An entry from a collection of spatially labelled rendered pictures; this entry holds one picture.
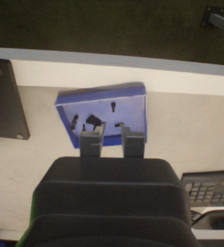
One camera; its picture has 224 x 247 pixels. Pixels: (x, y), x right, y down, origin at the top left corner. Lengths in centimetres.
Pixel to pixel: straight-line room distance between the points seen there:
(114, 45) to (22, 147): 94
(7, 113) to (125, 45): 98
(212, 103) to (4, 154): 41
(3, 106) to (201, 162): 39
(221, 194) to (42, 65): 49
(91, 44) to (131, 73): 97
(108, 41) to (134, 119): 94
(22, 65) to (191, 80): 23
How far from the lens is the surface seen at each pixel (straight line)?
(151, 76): 25
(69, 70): 24
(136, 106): 27
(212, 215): 71
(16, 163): 45
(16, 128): 33
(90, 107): 27
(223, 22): 111
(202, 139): 36
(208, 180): 47
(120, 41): 118
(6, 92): 29
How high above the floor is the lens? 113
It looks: 47 degrees down
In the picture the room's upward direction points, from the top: 178 degrees counter-clockwise
